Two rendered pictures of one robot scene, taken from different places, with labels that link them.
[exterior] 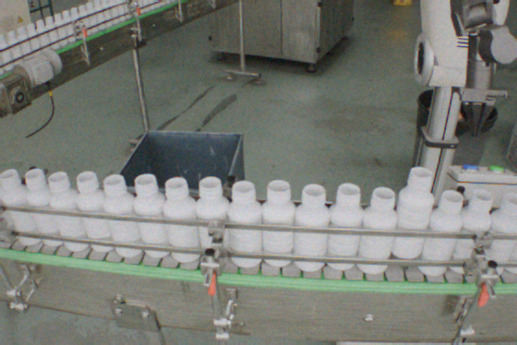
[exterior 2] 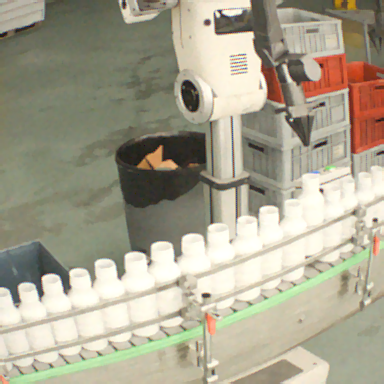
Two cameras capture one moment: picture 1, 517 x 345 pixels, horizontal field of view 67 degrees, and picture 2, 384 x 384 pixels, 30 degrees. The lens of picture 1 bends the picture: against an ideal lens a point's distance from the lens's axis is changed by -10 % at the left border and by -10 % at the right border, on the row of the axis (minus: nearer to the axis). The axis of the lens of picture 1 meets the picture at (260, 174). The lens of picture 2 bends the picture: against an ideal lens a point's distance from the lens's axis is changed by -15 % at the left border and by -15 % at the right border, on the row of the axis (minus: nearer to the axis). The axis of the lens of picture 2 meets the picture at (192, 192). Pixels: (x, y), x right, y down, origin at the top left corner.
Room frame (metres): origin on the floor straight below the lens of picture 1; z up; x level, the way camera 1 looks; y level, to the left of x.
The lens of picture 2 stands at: (-0.42, 0.86, 1.82)
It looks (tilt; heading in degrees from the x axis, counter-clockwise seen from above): 24 degrees down; 320
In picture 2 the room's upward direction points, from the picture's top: 2 degrees counter-clockwise
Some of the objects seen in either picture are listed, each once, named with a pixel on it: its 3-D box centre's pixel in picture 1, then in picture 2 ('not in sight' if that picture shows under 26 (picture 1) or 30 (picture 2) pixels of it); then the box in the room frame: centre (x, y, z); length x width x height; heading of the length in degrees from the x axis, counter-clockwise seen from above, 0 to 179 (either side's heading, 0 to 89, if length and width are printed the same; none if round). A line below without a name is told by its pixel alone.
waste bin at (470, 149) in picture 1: (447, 154); (174, 222); (2.05, -1.08, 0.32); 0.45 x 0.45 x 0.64
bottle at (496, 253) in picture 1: (500, 235); (363, 208); (0.53, -0.43, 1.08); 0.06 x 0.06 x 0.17
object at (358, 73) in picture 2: not in sight; (359, 87); (2.31, -2.81, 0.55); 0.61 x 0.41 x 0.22; 86
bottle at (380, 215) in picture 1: (378, 231); (292, 241); (0.56, -0.20, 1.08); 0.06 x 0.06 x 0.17
